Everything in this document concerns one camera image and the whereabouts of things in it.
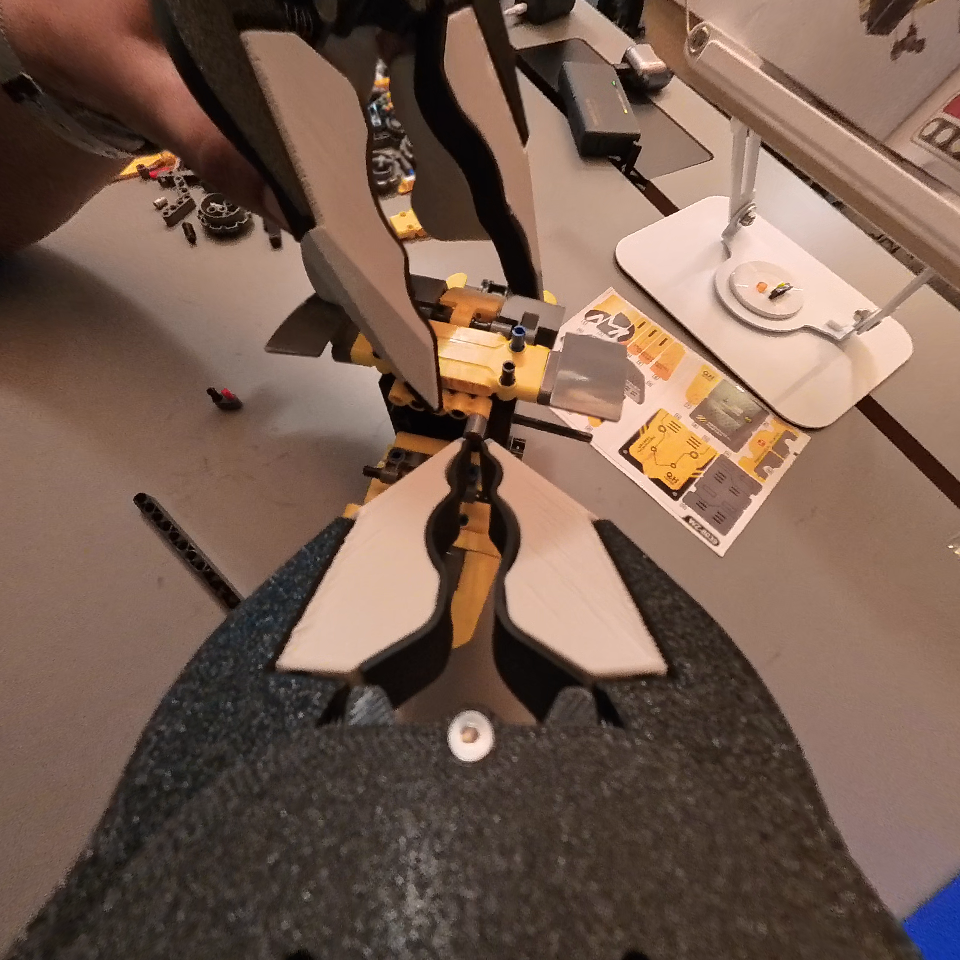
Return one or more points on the pile of loose toy parts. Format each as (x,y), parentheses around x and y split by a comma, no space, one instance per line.
(221,216)

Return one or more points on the person's left hand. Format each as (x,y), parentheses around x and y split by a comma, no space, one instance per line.
(105,45)

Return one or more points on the printed cardboard box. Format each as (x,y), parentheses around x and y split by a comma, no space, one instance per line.
(862,82)

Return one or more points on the small black toy pin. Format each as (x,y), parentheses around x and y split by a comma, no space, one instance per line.
(475,429)

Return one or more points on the red black toy pin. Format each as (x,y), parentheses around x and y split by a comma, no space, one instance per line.
(225,399)

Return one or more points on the black power bank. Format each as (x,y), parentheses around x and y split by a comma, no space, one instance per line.
(596,105)

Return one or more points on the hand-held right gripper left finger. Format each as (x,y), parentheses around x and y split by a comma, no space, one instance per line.
(367,592)

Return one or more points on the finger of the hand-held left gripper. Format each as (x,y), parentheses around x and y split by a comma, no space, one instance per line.
(472,75)
(345,187)

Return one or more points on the long black toy beam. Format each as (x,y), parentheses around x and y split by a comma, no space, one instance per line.
(180,544)

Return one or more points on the silver wristwatch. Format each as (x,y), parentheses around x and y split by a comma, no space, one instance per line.
(75,112)

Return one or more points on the person's left forearm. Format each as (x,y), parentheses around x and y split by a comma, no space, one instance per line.
(52,187)

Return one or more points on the small silver gadget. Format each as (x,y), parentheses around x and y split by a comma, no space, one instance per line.
(646,67)

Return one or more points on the black desk mat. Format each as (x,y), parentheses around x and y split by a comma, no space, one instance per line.
(675,142)

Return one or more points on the yellow black sticker sheet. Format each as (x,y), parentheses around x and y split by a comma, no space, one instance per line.
(712,450)

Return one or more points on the yellow toy brick model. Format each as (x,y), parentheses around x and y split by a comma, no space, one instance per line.
(465,360)

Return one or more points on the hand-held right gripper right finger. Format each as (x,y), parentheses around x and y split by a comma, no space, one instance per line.
(577,592)

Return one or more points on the blue plastic bin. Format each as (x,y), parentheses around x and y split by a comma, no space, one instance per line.
(937,930)

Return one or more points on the white lamp stand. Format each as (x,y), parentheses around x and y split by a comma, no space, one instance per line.
(810,142)

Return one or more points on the white desk lamp base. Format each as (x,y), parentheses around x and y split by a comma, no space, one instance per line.
(675,255)

